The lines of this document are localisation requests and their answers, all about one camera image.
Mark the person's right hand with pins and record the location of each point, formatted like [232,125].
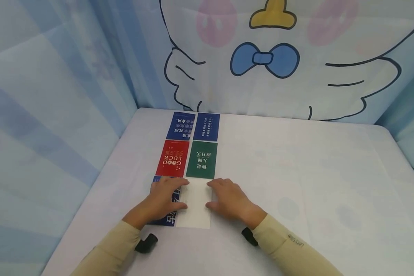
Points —
[233,201]

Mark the person's left hand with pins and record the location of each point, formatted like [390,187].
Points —
[158,201]

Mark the person's right fingers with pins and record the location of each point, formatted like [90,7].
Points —
[222,184]

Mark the person's left thumb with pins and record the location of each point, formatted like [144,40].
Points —
[178,206]

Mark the person's left fingers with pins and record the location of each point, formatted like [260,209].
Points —
[172,184]

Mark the person's right thumb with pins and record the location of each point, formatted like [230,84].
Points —
[214,206]

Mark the plain white card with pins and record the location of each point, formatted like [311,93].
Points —
[196,214]

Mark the person's right forearm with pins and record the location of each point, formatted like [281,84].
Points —
[289,249]

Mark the person's left forearm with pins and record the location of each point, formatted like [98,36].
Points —
[114,249]

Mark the dark blue card, white print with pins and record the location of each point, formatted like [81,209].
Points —
[167,219]

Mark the red card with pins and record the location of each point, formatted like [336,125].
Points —
[172,159]

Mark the green card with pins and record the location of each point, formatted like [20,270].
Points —
[201,160]

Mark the black wrist band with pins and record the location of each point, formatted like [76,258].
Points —
[249,236]
[146,243]

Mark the blue card, large white text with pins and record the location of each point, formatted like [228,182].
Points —
[180,126]

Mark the blue card, small white text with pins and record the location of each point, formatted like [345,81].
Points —
[206,127]

